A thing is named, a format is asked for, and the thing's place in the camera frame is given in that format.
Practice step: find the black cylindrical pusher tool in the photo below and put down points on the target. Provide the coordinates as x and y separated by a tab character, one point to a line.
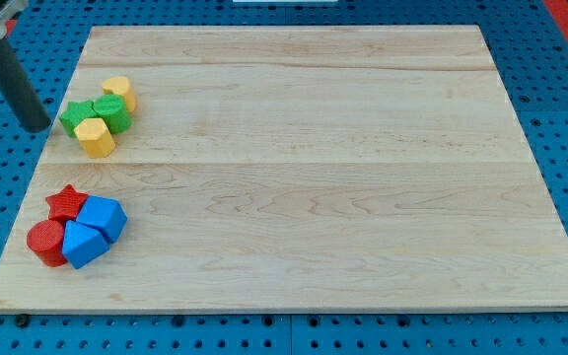
19	93

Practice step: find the light wooden board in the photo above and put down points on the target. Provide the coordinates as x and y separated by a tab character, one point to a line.
300	170

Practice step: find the yellow hexagon block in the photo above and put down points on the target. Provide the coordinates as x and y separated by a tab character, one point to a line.
94	138

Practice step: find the green star block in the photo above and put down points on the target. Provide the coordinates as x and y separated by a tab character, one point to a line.
74	114

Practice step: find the red star block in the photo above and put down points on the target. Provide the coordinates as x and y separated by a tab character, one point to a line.
66	204

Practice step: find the green circle block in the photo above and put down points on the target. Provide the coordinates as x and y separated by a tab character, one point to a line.
112	110

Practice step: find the red circle block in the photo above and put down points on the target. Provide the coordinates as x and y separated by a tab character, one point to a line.
45	240

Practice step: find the blue triangle block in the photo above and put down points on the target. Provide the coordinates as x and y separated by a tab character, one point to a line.
82	244

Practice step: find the blue cube block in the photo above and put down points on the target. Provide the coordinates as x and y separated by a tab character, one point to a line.
105	215

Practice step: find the yellow heart block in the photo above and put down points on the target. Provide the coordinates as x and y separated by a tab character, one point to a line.
121	86

